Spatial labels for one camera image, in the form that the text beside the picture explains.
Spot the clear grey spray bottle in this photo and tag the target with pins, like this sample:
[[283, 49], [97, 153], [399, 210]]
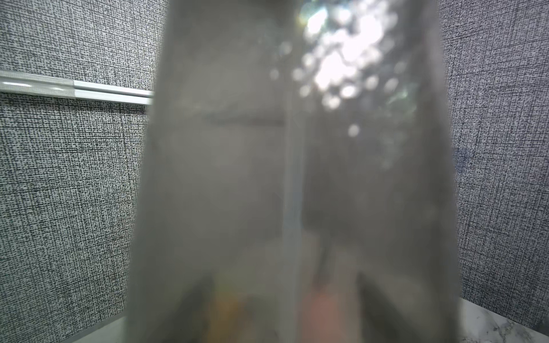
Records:
[[297, 182]]

